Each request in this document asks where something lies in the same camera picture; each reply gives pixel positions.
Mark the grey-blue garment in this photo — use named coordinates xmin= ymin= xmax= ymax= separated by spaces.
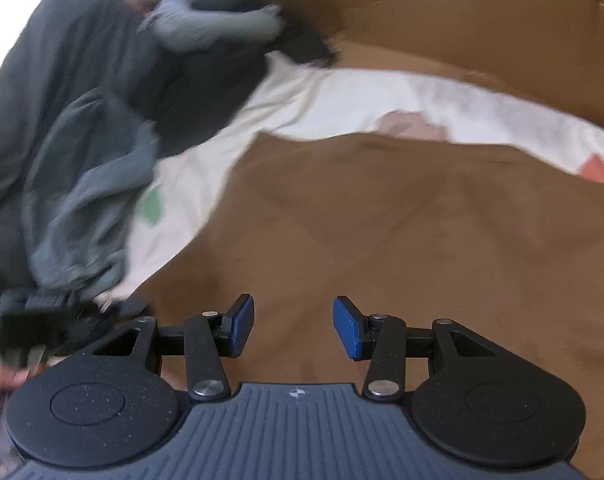
xmin=22 ymin=87 xmax=163 ymax=301

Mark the grey neck pillow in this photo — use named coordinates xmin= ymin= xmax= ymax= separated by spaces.
xmin=139 ymin=0 xmax=285 ymax=53

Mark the white printed bed sheet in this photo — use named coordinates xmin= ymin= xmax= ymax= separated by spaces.
xmin=96 ymin=52 xmax=604 ymax=311

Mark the person's left hand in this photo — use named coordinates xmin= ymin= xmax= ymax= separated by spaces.
xmin=0 ymin=366 xmax=30 ymax=396

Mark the brown cardboard sheet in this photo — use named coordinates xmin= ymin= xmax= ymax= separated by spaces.
xmin=262 ymin=0 xmax=604 ymax=138

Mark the brown printed t-shirt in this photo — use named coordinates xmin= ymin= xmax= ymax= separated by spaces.
xmin=132 ymin=130 xmax=604 ymax=480

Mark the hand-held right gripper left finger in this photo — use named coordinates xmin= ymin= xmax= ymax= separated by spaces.
xmin=92 ymin=294 xmax=255 ymax=402

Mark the black cloth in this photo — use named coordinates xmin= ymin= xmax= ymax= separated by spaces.
xmin=157 ymin=25 xmax=340 ymax=156

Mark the dark grey blanket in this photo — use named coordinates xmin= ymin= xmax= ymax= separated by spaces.
xmin=0 ymin=0 xmax=183 ymax=221

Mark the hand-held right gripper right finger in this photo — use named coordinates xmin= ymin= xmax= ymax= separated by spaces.
xmin=333 ymin=296 xmax=495 ymax=402

